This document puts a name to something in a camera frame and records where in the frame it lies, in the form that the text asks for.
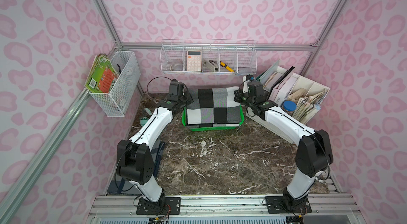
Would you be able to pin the silver stapler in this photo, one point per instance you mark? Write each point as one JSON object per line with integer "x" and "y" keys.
{"x": 211, "y": 65}

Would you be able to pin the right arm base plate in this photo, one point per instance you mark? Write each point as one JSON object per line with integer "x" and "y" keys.
{"x": 283, "y": 204}

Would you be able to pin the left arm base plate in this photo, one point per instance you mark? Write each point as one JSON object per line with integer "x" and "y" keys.
{"x": 164, "y": 205}

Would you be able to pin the green red booklet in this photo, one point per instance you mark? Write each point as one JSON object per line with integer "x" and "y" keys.
{"x": 102, "y": 76}

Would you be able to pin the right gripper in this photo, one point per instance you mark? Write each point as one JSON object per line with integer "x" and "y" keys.
{"x": 240, "y": 97}

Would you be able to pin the white wire side basket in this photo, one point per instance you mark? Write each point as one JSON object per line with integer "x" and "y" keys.
{"x": 115, "y": 104}

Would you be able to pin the pink white calculator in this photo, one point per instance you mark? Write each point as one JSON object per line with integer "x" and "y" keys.
{"x": 194, "y": 60}

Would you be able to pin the white wire wall shelf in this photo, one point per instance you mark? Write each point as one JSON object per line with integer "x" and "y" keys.
{"x": 240, "y": 56}

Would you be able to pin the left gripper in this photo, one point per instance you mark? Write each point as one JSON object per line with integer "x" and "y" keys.
{"x": 186, "y": 98}

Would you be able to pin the grey black checked scarf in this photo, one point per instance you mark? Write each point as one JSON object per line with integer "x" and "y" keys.
{"x": 212, "y": 106}

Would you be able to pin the green plastic basket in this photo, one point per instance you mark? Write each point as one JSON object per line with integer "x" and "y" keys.
{"x": 212, "y": 127}

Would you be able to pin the pink white book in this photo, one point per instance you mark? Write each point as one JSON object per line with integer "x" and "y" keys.
{"x": 280, "y": 92}

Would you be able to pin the blue lid pencil jar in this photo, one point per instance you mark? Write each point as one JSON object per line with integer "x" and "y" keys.
{"x": 289, "y": 107}

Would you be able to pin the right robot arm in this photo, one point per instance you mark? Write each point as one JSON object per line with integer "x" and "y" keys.
{"x": 314, "y": 152}

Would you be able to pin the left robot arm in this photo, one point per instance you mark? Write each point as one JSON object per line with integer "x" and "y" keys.
{"x": 148, "y": 134}

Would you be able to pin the dark blue plaid scarf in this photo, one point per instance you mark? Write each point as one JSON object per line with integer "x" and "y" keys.
{"x": 135, "y": 163}

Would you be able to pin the green binder folder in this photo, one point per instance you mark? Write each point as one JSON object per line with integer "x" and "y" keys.
{"x": 262, "y": 78}

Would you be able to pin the white file organizer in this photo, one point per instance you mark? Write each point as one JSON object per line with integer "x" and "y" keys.
{"x": 306, "y": 93}

